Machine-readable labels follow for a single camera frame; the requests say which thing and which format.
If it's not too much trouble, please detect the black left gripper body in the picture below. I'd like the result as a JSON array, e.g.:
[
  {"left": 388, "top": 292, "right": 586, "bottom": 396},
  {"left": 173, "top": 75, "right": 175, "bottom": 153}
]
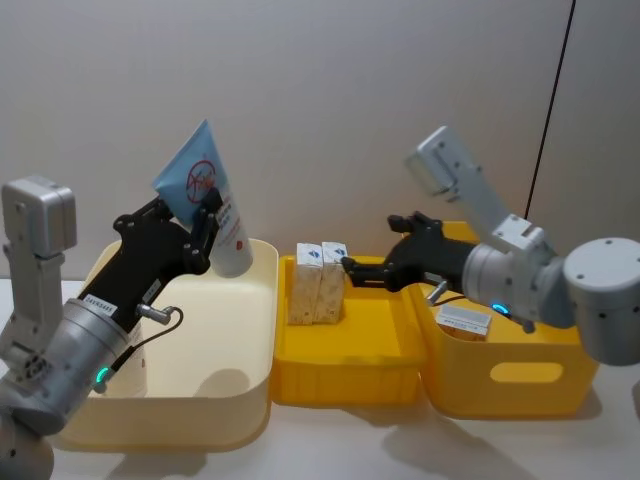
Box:
[{"left": 79, "top": 201, "right": 210, "bottom": 335}]

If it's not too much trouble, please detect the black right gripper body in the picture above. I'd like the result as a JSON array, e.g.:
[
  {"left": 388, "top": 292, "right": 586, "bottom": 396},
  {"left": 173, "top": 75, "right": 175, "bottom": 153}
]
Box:
[{"left": 381, "top": 230, "right": 482, "bottom": 295}]

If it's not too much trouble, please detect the light blue tube white cap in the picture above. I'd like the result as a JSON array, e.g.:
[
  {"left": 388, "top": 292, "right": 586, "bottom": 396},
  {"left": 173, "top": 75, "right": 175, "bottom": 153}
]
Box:
[{"left": 151, "top": 118, "right": 254, "bottom": 279}]

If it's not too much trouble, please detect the small white carton box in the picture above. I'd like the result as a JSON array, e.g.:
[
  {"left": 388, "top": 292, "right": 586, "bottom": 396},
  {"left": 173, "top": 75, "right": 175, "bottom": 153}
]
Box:
[
  {"left": 314, "top": 240, "right": 348, "bottom": 324},
  {"left": 288, "top": 242, "right": 324, "bottom": 327}
]

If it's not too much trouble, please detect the flat white grey box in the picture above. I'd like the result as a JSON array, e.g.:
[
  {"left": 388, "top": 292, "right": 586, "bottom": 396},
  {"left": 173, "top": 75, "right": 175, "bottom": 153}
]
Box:
[{"left": 435, "top": 305, "right": 493, "bottom": 342}]

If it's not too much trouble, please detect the shallow yellow plastic bin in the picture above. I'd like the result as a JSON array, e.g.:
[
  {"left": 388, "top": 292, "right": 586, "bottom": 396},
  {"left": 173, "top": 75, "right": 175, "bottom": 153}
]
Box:
[{"left": 269, "top": 254, "right": 429, "bottom": 408}]

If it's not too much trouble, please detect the cream plastic bin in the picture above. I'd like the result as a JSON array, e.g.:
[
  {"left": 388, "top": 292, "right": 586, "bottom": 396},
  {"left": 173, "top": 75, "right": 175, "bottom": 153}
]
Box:
[{"left": 52, "top": 237, "right": 280, "bottom": 454}]

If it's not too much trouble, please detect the right gripper thin dark cable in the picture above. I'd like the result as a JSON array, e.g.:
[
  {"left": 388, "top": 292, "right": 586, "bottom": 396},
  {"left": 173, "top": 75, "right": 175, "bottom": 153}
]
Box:
[{"left": 425, "top": 279, "right": 467, "bottom": 307}]

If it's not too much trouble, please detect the gripper thin dark cable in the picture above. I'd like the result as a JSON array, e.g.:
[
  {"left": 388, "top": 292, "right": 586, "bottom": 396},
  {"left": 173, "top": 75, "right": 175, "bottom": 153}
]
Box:
[
  {"left": 425, "top": 279, "right": 467, "bottom": 307},
  {"left": 106, "top": 304, "right": 186, "bottom": 375}
]

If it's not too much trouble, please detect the left gripper thin dark cable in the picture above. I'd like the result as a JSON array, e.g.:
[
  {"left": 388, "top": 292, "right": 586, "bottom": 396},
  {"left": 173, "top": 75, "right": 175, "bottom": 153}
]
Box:
[{"left": 106, "top": 304, "right": 186, "bottom": 375}]

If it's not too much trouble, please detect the yellow plastic bin with handle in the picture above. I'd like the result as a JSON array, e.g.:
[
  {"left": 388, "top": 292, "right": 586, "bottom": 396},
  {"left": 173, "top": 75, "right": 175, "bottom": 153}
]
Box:
[{"left": 409, "top": 221, "right": 601, "bottom": 420}]

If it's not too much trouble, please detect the black cable on wall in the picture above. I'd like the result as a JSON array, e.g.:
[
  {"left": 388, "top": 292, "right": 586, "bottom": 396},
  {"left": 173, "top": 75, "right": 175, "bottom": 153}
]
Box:
[{"left": 524, "top": 0, "right": 577, "bottom": 222}]

